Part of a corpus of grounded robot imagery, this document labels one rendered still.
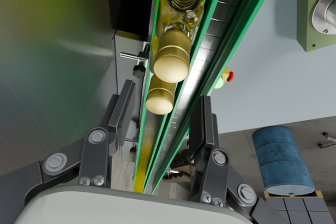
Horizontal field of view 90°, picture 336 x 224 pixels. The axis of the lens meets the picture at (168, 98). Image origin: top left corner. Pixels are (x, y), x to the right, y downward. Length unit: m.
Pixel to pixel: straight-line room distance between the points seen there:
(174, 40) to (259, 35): 0.70
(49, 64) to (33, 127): 0.07
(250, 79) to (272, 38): 0.23
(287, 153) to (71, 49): 2.65
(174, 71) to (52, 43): 0.13
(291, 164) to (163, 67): 2.57
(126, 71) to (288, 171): 2.36
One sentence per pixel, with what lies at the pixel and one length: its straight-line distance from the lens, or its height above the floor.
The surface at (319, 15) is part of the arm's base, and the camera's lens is 0.78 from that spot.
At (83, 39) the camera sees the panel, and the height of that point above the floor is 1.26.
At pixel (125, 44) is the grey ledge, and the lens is 0.50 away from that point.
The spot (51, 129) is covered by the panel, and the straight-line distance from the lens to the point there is 0.24.
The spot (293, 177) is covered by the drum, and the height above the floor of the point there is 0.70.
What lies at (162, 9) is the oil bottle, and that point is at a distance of 0.22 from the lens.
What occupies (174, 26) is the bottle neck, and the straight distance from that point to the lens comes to 0.20.
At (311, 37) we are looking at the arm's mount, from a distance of 0.82.
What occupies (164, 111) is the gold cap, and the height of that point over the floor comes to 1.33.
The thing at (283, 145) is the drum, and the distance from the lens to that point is 2.76.
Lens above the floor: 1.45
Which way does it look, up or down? 41 degrees down
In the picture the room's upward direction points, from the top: 172 degrees counter-clockwise
